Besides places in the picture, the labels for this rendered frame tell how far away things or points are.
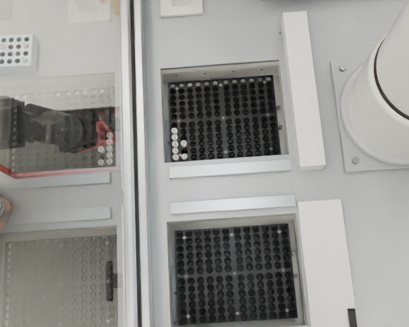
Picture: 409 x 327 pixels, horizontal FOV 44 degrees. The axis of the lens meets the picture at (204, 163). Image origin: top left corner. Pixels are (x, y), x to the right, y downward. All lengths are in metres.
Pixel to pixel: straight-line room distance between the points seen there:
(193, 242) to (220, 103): 0.29
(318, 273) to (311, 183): 0.17
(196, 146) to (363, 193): 0.34
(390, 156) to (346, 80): 0.17
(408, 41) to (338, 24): 0.36
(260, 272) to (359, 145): 0.30
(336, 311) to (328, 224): 0.15
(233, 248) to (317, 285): 0.17
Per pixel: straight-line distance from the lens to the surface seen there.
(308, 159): 0.94
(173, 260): 1.05
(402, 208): 1.00
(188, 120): 1.04
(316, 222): 0.94
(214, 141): 1.02
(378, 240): 0.98
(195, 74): 1.11
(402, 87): 0.79
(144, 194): 0.92
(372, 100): 0.86
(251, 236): 0.99
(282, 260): 0.99
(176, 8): 1.10
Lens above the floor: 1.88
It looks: 75 degrees down
